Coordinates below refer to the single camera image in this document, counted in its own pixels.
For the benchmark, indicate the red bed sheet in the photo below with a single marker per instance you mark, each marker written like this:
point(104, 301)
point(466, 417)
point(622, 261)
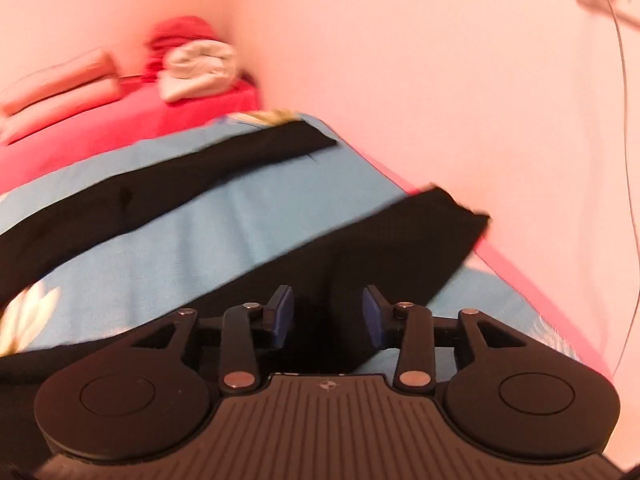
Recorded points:
point(125, 125)

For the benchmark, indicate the blue floral bed sheet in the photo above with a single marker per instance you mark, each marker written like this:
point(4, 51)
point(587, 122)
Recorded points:
point(225, 240)

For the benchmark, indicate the folded white cloth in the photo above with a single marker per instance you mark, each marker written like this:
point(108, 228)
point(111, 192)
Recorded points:
point(200, 70)

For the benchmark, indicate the black pants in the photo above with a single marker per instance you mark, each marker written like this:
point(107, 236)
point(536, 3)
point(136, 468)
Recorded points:
point(150, 195)

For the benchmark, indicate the folded pink blanket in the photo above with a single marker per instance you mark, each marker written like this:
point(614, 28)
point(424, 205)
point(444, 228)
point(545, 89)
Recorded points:
point(60, 110)
point(55, 77)

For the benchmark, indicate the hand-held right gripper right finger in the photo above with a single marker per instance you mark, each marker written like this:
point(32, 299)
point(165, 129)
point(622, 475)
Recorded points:
point(372, 312)

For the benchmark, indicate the folded red cloth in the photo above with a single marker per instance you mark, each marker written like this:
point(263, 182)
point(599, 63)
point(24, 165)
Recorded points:
point(156, 65)
point(182, 30)

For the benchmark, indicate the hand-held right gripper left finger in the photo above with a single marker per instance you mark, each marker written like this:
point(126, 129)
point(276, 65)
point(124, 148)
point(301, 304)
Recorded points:
point(283, 312)

